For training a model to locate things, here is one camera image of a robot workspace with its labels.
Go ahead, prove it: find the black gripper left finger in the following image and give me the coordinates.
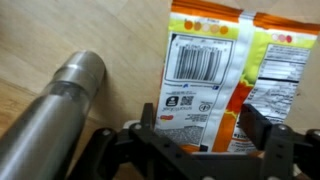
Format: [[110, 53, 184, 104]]
[[140, 103, 154, 129]]

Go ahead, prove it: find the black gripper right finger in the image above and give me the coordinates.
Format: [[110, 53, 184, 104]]
[[239, 104, 272, 150]]

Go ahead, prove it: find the orange snack packet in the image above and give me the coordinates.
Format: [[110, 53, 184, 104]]
[[154, 0, 319, 152]]

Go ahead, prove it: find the slim steel grinder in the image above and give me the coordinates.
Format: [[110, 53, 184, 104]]
[[0, 51, 106, 180]]

